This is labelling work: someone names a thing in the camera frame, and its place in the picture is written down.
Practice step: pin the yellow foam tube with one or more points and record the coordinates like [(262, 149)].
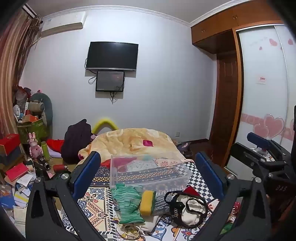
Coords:
[(104, 121)]

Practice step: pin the red box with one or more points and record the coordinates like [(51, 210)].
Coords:
[(9, 141)]

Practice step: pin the brown wooden door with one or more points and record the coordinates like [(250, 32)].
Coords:
[(225, 104)]

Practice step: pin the patterned bed sheet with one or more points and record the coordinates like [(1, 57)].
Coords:
[(97, 204)]

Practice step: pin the pink rabbit figure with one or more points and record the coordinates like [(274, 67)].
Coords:
[(35, 148)]

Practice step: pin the small black wall monitor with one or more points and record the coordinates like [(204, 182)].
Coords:
[(109, 81)]

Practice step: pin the red book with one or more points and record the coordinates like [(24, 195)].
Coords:
[(17, 171)]

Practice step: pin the small white fan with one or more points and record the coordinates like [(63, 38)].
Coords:
[(16, 111)]

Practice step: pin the black telescope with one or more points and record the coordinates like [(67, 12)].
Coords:
[(44, 163)]

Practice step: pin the white heart-print sliding door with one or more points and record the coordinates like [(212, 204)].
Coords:
[(261, 104)]

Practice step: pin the green knit glove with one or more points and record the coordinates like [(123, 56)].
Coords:
[(127, 201)]

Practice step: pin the white air conditioner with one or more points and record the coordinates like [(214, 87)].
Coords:
[(62, 23)]

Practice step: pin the black backpack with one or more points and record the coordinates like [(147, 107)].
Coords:
[(76, 141)]

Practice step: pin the grey plush toy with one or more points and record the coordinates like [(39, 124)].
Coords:
[(38, 106)]

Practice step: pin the white red door sticker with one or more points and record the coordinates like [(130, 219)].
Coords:
[(261, 80)]

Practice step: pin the grey striped cloth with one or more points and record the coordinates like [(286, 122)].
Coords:
[(161, 204)]

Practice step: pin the brown striped curtain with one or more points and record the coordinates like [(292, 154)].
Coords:
[(13, 69)]

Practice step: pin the yellow green sponge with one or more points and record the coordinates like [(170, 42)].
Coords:
[(147, 204)]

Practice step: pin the dark slippers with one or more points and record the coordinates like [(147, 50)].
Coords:
[(183, 148)]

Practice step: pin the pile of papers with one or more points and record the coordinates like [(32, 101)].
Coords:
[(18, 197)]

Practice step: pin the black wall television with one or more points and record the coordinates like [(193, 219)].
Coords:
[(112, 55)]

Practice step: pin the white pouch with black trim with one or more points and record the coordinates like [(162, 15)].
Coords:
[(189, 213)]

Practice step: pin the wooden overhead cabinet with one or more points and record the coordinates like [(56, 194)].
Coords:
[(215, 25)]

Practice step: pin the red floor cloth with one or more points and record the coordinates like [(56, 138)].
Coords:
[(55, 144)]

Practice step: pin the green bottle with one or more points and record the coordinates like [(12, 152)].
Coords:
[(45, 150)]

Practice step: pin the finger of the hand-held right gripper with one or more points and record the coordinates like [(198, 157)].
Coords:
[(257, 140), (242, 155)]

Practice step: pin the clear plastic storage box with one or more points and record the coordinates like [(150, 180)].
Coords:
[(148, 171)]

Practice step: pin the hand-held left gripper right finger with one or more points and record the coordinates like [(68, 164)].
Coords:
[(211, 176)]

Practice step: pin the yellow fleece blanket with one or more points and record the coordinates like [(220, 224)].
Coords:
[(124, 141)]

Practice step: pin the red cylinder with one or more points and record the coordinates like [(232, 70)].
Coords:
[(60, 168)]

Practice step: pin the green storage box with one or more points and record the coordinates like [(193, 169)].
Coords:
[(34, 131)]

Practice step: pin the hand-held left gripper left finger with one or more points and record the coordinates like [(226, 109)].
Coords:
[(86, 176)]

